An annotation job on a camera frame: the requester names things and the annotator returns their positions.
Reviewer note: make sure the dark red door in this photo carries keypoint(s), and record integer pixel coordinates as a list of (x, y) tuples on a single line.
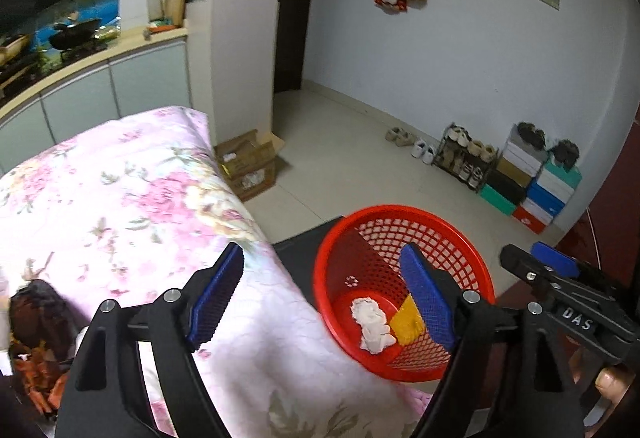
[(617, 178)]

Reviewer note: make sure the black metal shoe rack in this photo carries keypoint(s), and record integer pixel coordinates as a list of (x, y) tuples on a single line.
[(440, 157)]

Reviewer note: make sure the stack of shoe boxes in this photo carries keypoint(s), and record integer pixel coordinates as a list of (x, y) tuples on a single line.
[(545, 198)]

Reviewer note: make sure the pink floral blanket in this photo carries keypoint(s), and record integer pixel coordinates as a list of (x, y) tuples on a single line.
[(125, 198)]

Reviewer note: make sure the small orange item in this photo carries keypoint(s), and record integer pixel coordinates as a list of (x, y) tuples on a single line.
[(162, 26)]

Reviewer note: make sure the black wrapper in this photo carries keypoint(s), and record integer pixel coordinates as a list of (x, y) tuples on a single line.
[(35, 313)]

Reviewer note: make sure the cluster of pale shoes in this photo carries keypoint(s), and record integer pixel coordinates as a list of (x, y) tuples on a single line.
[(472, 152)]

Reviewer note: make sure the crumpled white paper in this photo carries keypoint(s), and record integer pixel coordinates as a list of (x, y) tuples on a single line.
[(372, 324)]

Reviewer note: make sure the red plastic mesh basket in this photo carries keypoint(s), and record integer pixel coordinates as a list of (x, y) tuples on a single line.
[(350, 238)]

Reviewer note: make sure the person's right hand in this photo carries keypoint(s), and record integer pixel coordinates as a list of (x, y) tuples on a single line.
[(612, 380)]

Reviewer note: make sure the white shoe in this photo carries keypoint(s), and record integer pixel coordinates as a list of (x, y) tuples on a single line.
[(417, 148), (428, 155)]

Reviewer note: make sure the black stool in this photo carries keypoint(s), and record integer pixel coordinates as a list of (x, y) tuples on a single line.
[(295, 258)]

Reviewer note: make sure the blue backsplash picture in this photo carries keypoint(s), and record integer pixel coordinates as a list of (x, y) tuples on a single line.
[(100, 7)]

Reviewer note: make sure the black gas stove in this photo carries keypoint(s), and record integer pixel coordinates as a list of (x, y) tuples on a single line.
[(50, 60)]

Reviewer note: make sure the pale kitchen cabinet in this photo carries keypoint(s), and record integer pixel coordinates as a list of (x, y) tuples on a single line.
[(75, 97)]

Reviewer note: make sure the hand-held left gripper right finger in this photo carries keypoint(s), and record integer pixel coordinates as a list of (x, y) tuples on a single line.
[(430, 304)]

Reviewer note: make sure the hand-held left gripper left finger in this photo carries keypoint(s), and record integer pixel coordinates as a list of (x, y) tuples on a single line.
[(217, 299)]

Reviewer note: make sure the beige shoe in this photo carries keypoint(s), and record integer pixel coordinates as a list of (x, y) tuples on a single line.
[(391, 133), (404, 138)]

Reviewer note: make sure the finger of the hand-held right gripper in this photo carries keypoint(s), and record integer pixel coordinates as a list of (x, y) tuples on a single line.
[(555, 260), (522, 265)]

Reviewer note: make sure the open cardboard box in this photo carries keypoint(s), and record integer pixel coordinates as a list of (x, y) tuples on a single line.
[(250, 163)]

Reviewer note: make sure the black wok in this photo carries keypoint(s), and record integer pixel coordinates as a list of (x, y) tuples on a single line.
[(75, 33)]

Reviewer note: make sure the pair of black sandals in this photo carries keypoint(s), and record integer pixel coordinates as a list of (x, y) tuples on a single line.
[(531, 135), (565, 151)]

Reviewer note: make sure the clear plastic bottle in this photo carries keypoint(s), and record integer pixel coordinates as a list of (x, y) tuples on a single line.
[(154, 2)]

